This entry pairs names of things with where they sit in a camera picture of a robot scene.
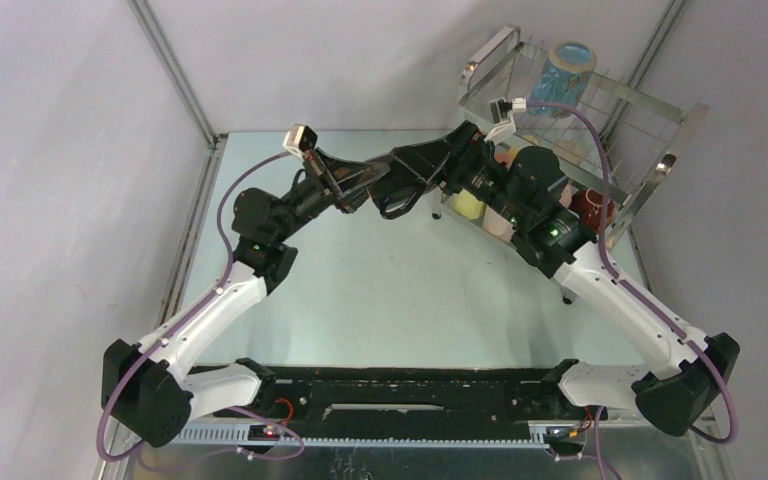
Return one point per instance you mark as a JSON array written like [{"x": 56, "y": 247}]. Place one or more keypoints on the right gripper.
[{"x": 443, "y": 162}]

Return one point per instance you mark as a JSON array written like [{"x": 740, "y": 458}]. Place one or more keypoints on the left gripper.
[{"x": 344, "y": 181}]

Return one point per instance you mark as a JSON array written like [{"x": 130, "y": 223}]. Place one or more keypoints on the blue patterned mug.
[{"x": 565, "y": 75}]

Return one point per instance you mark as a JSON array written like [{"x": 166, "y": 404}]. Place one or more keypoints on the pale pink cup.
[{"x": 497, "y": 225}]

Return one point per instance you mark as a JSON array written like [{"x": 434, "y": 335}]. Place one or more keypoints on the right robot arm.
[{"x": 685, "y": 368}]

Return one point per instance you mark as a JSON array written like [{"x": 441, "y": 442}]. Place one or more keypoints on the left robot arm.
[{"x": 149, "y": 386}]

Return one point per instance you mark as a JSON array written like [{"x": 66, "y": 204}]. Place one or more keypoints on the metal dish rack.
[{"x": 649, "y": 139}]

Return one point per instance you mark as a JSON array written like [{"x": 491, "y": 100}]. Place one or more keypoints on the yellow cup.
[{"x": 468, "y": 206}]

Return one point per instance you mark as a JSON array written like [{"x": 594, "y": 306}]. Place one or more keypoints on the salmon pink cup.
[{"x": 505, "y": 158}]

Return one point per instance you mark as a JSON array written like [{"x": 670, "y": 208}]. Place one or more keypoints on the dark red mug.
[{"x": 588, "y": 206}]

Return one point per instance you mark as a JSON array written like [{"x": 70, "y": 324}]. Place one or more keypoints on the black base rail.
[{"x": 423, "y": 405}]

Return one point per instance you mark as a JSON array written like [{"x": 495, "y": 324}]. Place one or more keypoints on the aluminium frame post right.
[{"x": 667, "y": 23}]

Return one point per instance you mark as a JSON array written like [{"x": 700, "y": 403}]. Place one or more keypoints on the aluminium frame post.
[
  {"x": 159, "y": 42},
  {"x": 667, "y": 23}
]

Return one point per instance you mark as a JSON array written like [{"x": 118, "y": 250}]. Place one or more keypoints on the aluminium frame post left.
[{"x": 159, "y": 42}]

